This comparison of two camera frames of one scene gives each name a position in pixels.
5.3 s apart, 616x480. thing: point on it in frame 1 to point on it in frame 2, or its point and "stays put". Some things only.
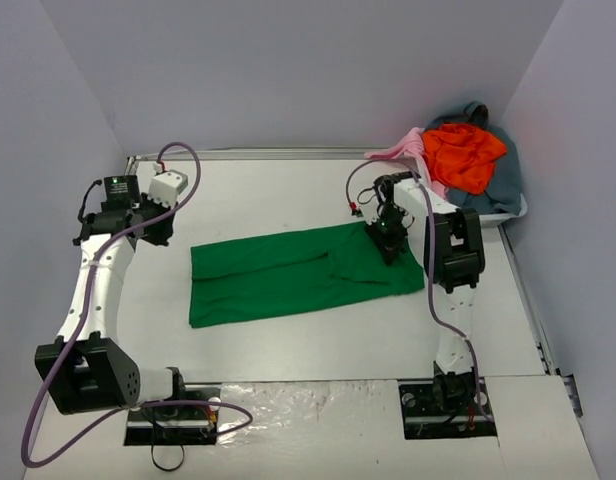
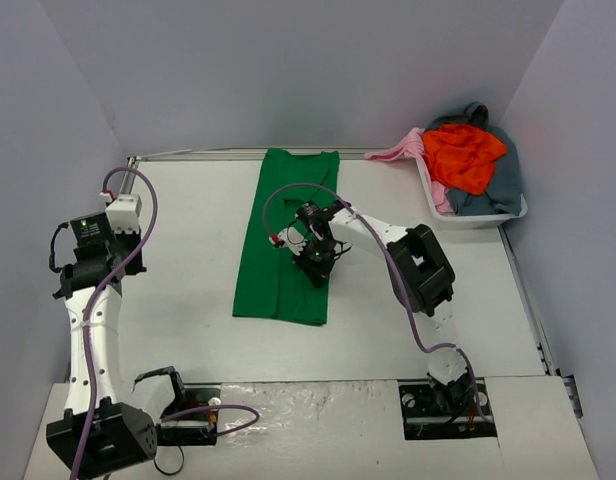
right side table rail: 537,327 stays put
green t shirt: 261,276 to 270,285
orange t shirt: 461,157 stays put
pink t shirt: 411,147 stays put
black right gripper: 388,238 to 314,261
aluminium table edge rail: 133,158 stays put
